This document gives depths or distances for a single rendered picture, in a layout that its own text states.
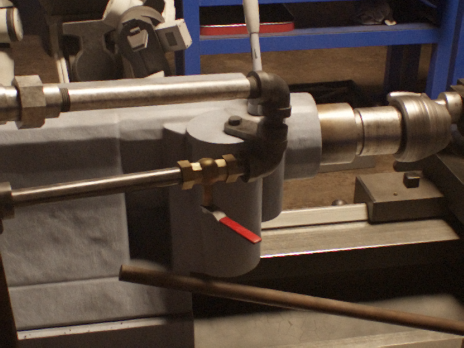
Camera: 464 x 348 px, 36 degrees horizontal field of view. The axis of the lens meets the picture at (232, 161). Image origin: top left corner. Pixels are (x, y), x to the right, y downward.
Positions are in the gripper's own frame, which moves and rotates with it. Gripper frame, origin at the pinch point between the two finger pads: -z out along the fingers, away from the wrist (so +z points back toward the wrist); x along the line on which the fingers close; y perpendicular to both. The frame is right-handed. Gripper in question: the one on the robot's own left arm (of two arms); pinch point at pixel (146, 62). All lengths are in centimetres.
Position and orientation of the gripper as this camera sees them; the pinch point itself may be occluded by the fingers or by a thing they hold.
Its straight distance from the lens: 112.2
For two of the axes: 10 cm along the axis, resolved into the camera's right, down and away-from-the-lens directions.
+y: 9.3, -3.6, -0.2
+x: -3.2, -8.1, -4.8
